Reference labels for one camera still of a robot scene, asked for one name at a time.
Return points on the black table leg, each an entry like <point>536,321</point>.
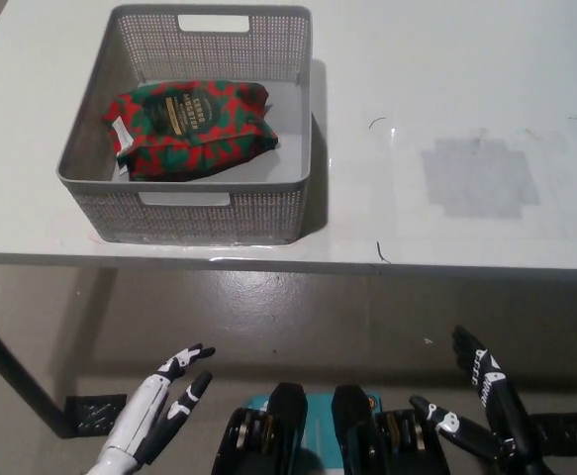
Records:
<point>11,368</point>

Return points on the grey perforated plastic basket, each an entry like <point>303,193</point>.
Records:
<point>209,218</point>

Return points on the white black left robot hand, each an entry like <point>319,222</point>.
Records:
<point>142,410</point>

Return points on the red green coffee bean bag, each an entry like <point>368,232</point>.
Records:
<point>194,133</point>

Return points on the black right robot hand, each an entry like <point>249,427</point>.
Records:
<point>501,401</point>

